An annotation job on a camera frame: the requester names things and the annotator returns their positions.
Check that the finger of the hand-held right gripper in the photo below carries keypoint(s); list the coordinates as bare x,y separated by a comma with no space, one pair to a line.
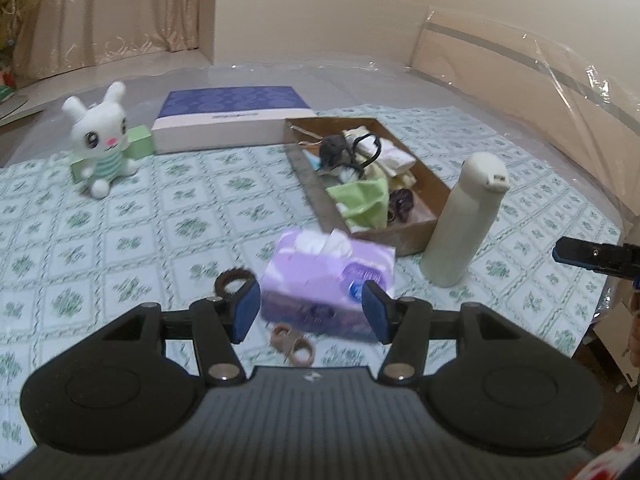
580,252

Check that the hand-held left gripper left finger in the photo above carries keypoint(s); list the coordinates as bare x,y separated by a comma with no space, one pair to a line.
247,310

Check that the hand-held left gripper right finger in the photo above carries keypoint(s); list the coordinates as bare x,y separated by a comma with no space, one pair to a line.
374,310

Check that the purple tissue pack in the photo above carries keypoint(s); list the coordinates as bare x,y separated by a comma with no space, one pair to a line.
320,280

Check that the brown cardboard box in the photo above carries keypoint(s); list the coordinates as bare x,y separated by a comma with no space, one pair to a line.
415,232

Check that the dark purple scrunchie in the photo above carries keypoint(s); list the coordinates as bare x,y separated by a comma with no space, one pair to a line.
401,202

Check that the light green cloth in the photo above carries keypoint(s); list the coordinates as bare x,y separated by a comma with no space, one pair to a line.
362,197

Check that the cream insulated bottle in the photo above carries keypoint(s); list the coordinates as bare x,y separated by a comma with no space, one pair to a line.
465,215

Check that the cream folded socks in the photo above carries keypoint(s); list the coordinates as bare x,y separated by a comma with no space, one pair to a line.
397,160

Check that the plastic wrapped wooden headboard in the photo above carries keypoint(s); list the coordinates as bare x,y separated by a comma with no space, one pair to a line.
525,75

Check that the blue and white flat box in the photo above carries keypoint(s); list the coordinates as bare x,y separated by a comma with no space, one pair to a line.
230,115

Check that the light green box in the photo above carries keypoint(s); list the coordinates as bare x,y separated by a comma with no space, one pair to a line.
141,141

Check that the red and white patterned cloth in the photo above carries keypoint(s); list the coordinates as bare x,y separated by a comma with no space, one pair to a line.
617,462

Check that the white plush bunny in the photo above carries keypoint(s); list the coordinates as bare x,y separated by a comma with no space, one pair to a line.
100,135

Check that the clear plastic mattress cover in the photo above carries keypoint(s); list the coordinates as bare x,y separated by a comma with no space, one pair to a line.
300,72

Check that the grey flat board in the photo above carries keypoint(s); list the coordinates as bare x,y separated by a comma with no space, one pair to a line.
20,112

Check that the beige curtain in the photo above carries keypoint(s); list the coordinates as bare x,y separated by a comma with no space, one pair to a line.
110,5

